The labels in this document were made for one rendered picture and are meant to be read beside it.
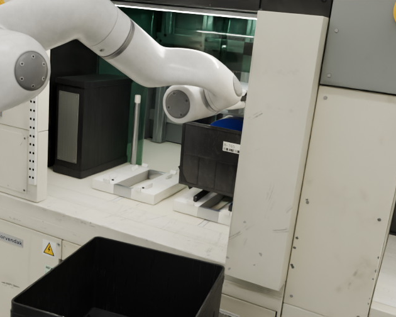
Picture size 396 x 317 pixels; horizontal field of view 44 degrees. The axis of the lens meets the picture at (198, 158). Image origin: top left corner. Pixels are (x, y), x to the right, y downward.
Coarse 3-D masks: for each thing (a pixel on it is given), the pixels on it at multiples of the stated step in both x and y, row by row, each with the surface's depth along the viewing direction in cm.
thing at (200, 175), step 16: (224, 112) 133; (240, 112) 132; (192, 128) 129; (208, 128) 126; (224, 128) 124; (192, 144) 130; (208, 144) 128; (224, 144) 125; (240, 144) 124; (192, 160) 131; (208, 160) 129; (224, 160) 127; (192, 176) 132; (208, 176) 130; (224, 176) 128; (208, 192) 140; (224, 192) 129
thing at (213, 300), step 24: (96, 240) 99; (72, 264) 92; (96, 264) 101; (120, 264) 99; (144, 264) 98; (168, 264) 96; (192, 264) 95; (216, 264) 93; (48, 288) 85; (72, 288) 93; (96, 288) 102; (120, 288) 101; (144, 288) 99; (168, 288) 97; (192, 288) 96; (216, 288) 87; (24, 312) 74; (48, 312) 73; (72, 312) 95; (96, 312) 102; (120, 312) 102; (144, 312) 100; (168, 312) 99; (192, 312) 97; (216, 312) 91
